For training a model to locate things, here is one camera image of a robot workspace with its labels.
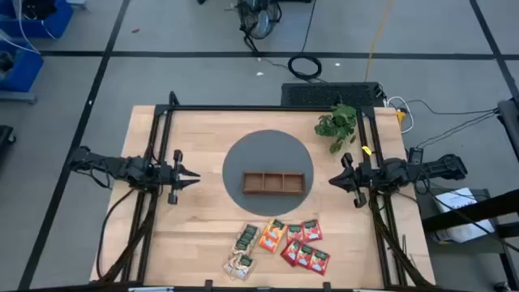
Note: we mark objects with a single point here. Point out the black table clamp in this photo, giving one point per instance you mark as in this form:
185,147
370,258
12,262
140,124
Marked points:
327,286
208,284

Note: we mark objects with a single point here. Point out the black power adapter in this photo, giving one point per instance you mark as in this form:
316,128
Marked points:
416,155

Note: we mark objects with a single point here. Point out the orange tea packet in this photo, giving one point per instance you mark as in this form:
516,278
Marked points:
277,228
267,243

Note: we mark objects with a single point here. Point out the potted green plant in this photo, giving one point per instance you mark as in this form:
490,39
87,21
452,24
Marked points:
336,125

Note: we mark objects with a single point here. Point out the wooden three-compartment tray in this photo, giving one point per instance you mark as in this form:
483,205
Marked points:
273,183

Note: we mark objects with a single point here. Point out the black aluminium table frame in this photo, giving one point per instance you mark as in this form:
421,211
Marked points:
243,108

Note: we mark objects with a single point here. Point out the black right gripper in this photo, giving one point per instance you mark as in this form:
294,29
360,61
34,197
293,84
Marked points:
363,178

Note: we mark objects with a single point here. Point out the blue plastic bin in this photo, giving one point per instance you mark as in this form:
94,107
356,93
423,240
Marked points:
57,22
26,73

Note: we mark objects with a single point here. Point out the black floor fan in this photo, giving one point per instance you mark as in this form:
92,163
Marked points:
259,20

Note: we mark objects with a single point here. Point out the white printed paper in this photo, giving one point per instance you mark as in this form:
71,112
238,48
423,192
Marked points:
458,198

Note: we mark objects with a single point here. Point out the black perforated computer case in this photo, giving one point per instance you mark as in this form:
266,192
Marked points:
324,95

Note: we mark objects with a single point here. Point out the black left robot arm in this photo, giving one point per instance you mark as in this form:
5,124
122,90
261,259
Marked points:
121,168

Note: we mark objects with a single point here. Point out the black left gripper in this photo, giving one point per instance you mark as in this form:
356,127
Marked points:
170,176

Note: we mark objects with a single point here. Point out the black stand crossbar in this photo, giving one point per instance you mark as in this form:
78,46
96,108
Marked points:
466,213

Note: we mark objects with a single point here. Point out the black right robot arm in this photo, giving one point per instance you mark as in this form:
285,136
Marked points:
425,168

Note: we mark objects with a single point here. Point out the grey round mat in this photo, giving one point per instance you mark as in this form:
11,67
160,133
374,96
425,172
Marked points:
263,150

